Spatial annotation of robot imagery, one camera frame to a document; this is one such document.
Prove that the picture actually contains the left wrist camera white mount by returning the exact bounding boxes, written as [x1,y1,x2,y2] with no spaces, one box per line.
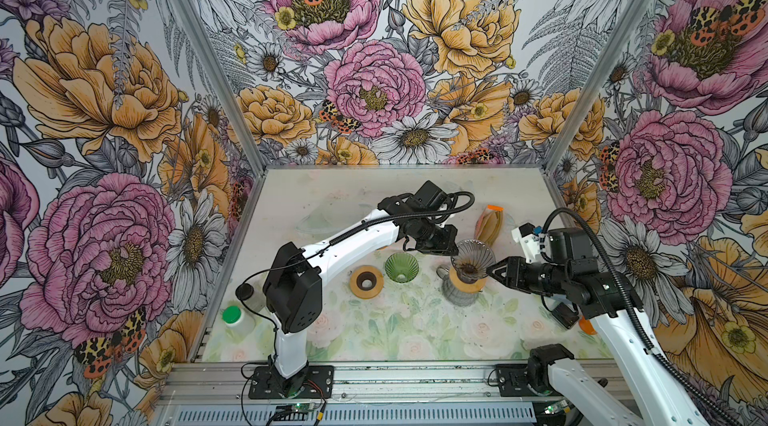
[431,193,458,224]

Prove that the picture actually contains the black lid jar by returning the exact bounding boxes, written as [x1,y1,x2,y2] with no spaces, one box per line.
[235,282,265,312]

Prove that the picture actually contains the wooden ring holder front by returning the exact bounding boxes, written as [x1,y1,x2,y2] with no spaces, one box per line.
[449,269,487,294]

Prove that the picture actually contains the green glass dripper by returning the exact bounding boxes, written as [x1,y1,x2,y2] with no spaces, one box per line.
[384,253,420,284]

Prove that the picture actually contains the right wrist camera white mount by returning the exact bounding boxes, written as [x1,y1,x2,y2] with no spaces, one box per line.
[511,223,546,264]

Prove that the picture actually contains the green lid bottle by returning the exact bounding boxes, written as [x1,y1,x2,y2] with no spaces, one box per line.
[221,305,256,342]

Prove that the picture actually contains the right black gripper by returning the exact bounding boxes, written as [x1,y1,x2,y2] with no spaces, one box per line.
[485,256,570,298]

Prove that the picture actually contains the clear grey glass dripper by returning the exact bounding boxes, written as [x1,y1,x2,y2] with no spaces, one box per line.
[451,240,496,284]

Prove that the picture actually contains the green circuit board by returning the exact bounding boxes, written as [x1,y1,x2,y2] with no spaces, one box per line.
[543,399,570,415]

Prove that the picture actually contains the small black box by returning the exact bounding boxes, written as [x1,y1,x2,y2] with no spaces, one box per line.
[551,303,580,330]

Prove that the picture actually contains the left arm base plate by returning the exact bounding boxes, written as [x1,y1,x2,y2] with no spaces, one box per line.
[248,364,335,400]

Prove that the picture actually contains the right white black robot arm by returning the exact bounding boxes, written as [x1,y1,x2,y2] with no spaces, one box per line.
[487,224,707,425]

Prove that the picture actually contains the right black corrugated cable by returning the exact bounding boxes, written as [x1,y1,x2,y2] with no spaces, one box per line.
[539,207,745,426]

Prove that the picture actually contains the orange coffee filter pack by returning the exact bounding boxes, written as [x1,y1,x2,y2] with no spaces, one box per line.
[474,205,504,247]

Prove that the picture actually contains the wooden ring holder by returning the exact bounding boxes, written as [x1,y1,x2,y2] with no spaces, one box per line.
[449,269,487,294]
[349,266,384,300]

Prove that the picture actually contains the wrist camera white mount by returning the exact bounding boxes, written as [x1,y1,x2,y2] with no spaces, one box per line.
[431,193,458,224]
[511,223,546,264]

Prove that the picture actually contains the aluminium rail frame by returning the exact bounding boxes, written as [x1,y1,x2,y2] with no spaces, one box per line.
[149,359,679,426]

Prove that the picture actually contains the orange lid bottle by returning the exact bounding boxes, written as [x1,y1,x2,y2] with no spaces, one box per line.
[578,318,597,336]

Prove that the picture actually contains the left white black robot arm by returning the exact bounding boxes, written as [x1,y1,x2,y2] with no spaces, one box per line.
[262,181,475,380]

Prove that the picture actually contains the wooden ring holder near green dripper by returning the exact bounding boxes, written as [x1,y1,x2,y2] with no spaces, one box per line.
[349,266,384,300]

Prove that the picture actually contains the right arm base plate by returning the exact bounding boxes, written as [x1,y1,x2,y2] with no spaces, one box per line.
[493,363,560,397]

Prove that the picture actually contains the clear grey glass carafe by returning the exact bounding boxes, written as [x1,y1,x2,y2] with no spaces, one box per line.
[437,266,481,307]

